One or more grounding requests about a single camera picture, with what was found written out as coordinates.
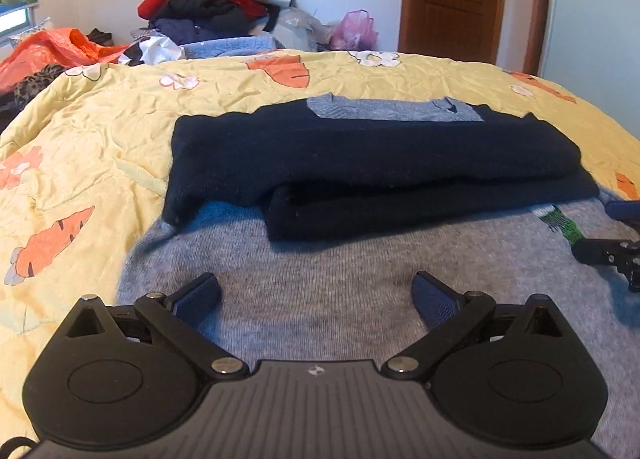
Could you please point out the white printed cloth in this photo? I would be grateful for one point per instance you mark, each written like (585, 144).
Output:
(160, 49)

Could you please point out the orange cloth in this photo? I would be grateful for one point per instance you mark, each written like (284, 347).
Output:
(45, 50)

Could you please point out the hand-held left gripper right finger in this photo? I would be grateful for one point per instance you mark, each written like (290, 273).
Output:
(435, 300)

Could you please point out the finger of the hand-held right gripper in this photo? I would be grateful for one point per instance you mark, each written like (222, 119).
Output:
(600, 250)
(624, 210)

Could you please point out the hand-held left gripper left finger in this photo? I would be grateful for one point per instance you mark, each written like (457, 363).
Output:
(200, 296)

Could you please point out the clear plastic bag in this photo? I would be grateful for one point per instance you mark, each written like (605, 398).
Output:
(300, 29)

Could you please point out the dark navy garment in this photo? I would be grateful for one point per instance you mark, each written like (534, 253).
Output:
(210, 19)

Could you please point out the grey and navy sweater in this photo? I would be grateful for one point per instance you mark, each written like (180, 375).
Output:
(380, 164)

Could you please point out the leopard print cloth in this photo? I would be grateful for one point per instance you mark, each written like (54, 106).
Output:
(30, 85)

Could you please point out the white floral wardrobe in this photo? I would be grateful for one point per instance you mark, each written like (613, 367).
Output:
(590, 14)

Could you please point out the yellow carrot print quilt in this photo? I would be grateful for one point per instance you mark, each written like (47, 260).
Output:
(100, 139)

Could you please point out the pink plastic bag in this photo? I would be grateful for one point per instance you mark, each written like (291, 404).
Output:
(352, 31)

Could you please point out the light blue folded cloth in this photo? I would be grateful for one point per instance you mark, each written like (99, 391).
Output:
(225, 46)

